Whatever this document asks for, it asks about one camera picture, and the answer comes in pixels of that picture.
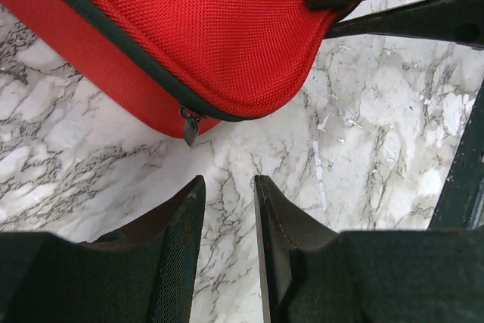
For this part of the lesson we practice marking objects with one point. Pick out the red black medicine case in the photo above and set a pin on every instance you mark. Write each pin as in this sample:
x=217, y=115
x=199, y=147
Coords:
x=230, y=60

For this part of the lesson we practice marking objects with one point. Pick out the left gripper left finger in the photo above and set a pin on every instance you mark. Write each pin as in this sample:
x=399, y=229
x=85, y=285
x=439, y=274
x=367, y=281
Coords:
x=144, y=271

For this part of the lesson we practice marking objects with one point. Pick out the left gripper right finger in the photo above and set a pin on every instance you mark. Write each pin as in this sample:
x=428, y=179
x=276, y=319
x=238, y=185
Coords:
x=304, y=274

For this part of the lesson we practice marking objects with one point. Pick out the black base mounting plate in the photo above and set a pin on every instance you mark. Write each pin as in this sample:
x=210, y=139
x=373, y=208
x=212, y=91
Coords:
x=460, y=204

